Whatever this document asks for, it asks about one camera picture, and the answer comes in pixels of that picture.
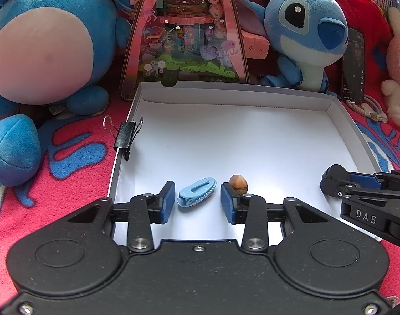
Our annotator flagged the brown hazelnut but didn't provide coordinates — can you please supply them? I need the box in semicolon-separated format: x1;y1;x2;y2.
229;174;248;196

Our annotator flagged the light blue hair clip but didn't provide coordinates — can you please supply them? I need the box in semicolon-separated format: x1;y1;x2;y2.
177;177;216;208

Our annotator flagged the white shallow cardboard box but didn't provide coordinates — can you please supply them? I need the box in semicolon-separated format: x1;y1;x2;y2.
107;80;383;247

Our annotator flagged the black binder clip on box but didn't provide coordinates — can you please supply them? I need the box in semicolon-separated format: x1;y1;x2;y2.
102;115;144;161

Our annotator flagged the pink cartoon fleece blanket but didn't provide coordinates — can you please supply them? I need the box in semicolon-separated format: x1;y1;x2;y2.
0;0;400;306

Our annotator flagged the pink bunny plush toy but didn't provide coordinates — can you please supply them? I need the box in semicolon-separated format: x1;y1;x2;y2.
381;7;400;127

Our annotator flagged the black smartphone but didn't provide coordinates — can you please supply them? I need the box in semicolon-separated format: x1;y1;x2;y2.
341;28;365;104

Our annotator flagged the Stitch plush toy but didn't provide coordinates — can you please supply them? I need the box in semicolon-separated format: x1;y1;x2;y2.
235;0;348;93

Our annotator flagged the pink triangular miniature house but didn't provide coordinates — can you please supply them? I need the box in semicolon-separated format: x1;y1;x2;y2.
121;0;270;100

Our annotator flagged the round blue plush toy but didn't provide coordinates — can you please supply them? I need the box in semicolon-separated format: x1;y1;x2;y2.
0;0;136;187

